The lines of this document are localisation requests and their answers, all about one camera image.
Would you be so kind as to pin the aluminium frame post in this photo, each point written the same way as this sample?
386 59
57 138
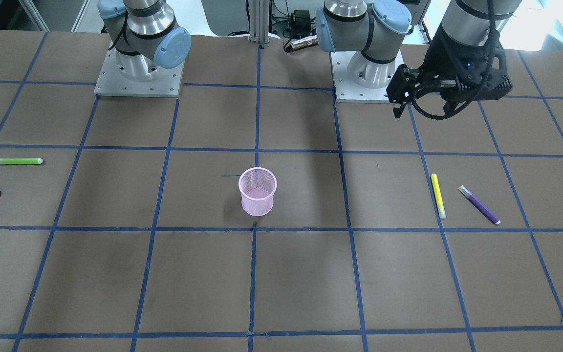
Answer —
259 21

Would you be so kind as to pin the green marker pen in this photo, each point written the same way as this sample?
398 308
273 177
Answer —
21 161

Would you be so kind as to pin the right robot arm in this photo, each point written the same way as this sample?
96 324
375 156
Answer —
51 84

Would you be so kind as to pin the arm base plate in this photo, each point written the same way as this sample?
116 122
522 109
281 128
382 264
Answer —
137 76
357 80

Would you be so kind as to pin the pink mesh cup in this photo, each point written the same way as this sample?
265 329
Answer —
257 188

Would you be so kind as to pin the purple marker pen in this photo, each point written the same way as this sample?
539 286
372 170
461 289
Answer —
479 205

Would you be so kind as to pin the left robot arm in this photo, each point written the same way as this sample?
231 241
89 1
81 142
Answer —
377 30

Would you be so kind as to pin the yellow marker pen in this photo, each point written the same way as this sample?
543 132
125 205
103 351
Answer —
438 196

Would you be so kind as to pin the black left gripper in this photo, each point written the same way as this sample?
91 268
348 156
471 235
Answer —
439 54

